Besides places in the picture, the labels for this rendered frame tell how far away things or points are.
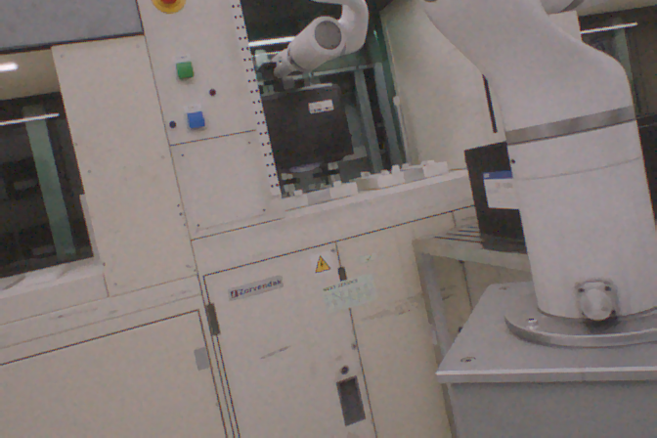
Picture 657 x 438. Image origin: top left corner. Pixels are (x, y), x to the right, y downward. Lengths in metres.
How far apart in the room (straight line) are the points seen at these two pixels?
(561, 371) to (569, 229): 0.13
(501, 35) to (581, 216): 0.18
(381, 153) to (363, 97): 0.23
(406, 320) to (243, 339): 0.36
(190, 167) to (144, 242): 0.17
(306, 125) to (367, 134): 0.79
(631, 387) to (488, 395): 0.11
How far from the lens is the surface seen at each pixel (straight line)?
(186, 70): 1.17
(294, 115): 1.40
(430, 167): 1.54
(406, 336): 1.32
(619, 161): 0.57
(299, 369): 1.24
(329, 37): 1.23
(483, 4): 0.54
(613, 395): 0.54
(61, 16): 1.20
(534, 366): 0.53
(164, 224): 1.15
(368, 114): 2.18
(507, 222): 1.10
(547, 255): 0.59
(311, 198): 1.41
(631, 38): 2.42
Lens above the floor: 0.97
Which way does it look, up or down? 3 degrees down
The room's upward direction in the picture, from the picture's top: 12 degrees counter-clockwise
